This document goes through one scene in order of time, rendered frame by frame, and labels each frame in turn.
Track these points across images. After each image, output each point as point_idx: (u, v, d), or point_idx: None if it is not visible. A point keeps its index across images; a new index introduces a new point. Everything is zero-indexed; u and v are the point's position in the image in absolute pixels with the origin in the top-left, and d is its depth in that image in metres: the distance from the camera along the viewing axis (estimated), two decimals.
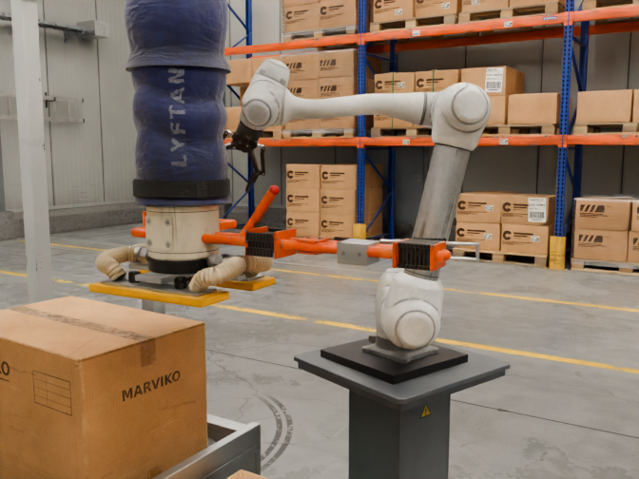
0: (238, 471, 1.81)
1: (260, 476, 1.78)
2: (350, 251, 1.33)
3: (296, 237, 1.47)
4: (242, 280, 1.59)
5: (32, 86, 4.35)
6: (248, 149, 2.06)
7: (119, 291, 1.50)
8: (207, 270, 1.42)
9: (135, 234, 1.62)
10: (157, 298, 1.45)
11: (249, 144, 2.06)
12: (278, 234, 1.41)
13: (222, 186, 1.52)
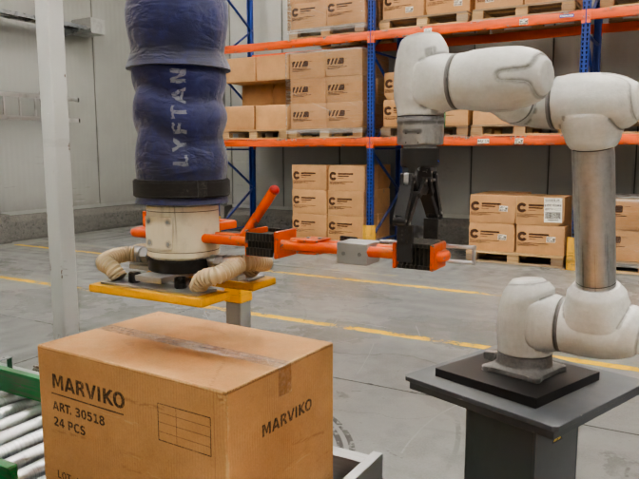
0: None
1: None
2: (350, 251, 1.33)
3: (296, 237, 1.47)
4: (242, 280, 1.59)
5: (57, 83, 4.10)
6: None
7: (119, 291, 1.50)
8: (207, 270, 1.42)
9: (135, 234, 1.62)
10: (157, 298, 1.45)
11: None
12: (278, 234, 1.41)
13: (222, 186, 1.52)
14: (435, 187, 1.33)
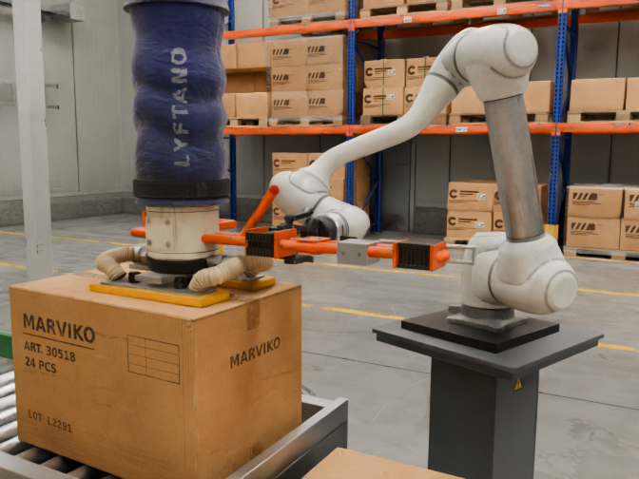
0: (336, 450, 1.65)
1: (362, 453, 1.63)
2: (350, 251, 1.33)
3: (296, 237, 1.47)
4: (242, 280, 1.59)
5: (33, 57, 4.09)
6: None
7: (119, 291, 1.50)
8: (207, 270, 1.42)
9: (135, 234, 1.62)
10: (157, 298, 1.45)
11: None
12: (278, 234, 1.41)
13: (222, 186, 1.52)
14: None
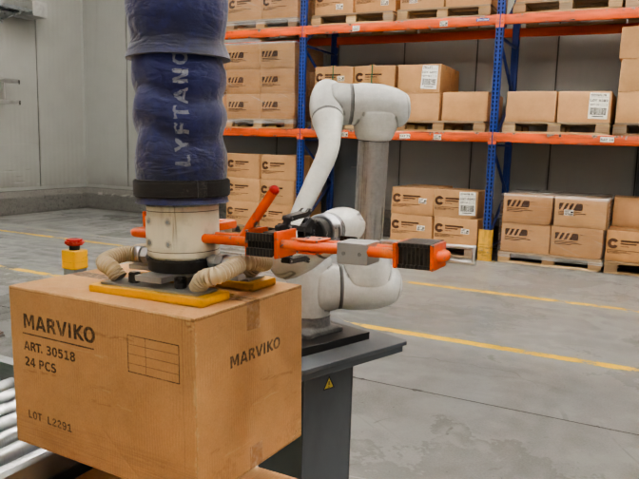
0: None
1: None
2: (350, 251, 1.33)
3: (296, 237, 1.47)
4: (242, 280, 1.59)
5: None
6: None
7: (119, 291, 1.50)
8: (207, 270, 1.42)
9: (135, 234, 1.62)
10: (157, 298, 1.45)
11: None
12: (278, 234, 1.41)
13: (222, 186, 1.52)
14: None
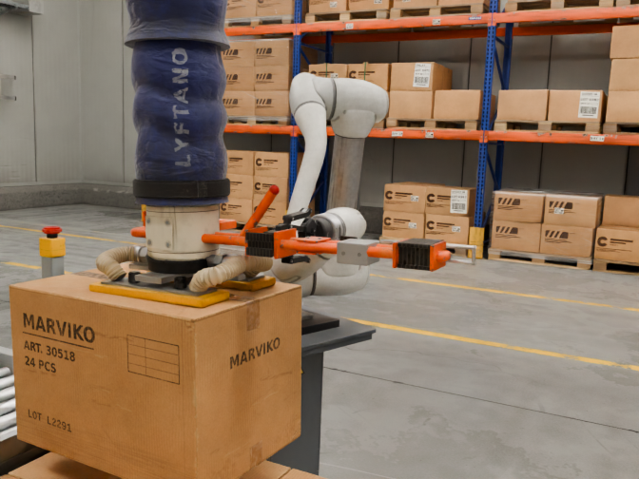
0: None
1: None
2: (350, 251, 1.33)
3: (296, 237, 1.47)
4: (242, 280, 1.59)
5: None
6: None
7: (119, 291, 1.50)
8: (207, 270, 1.42)
9: (135, 234, 1.62)
10: (157, 298, 1.45)
11: None
12: (278, 234, 1.41)
13: (222, 186, 1.52)
14: None
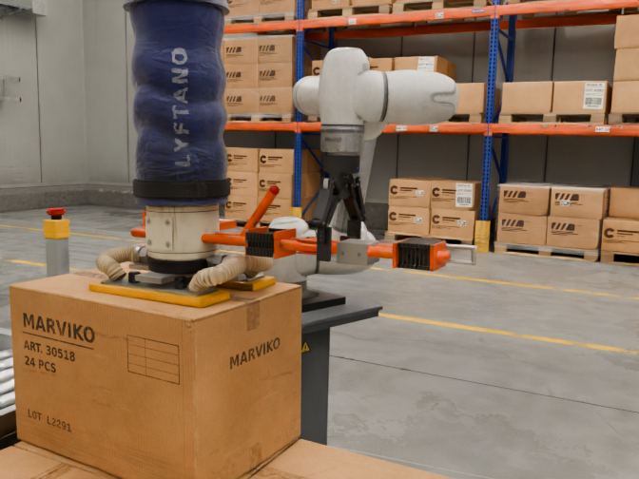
0: None
1: None
2: (350, 251, 1.33)
3: (296, 237, 1.47)
4: (242, 280, 1.59)
5: None
6: None
7: (119, 291, 1.50)
8: (207, 270, 1.42)
9: (135, 234, 1.62)
10: (157, 298, 1.45)
11: None
12: (278, 234, 1.41)
13: (222, 186, 1.52)
14: (358, 192, 1.42)
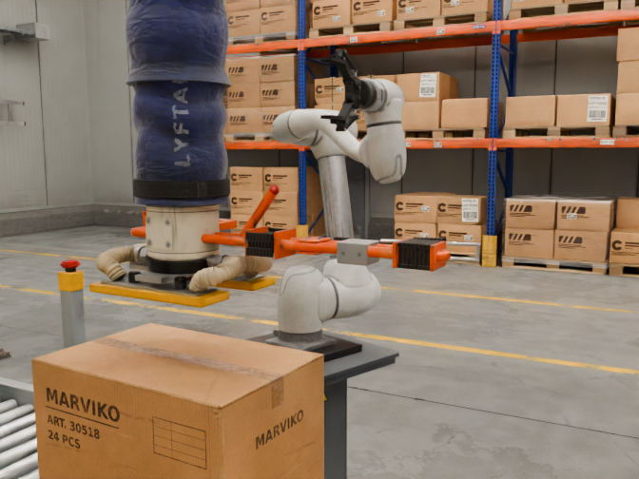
0: None
1: None
2: (350, 251, 1.33)
3: (296, 237, 1.47)
4: (242, 280, 1.59)
5: None
6: (357, 100, 1.70)
7: (119, 291, 1.50)
8: (207, 270, 1.42)
9: (135, 234, 1.62)
10: (157, 298, 1.45)
11: (358, 100, 1.72)
12: (278, 234, 1.41)
13: (222, 186, 1.52)
14: None
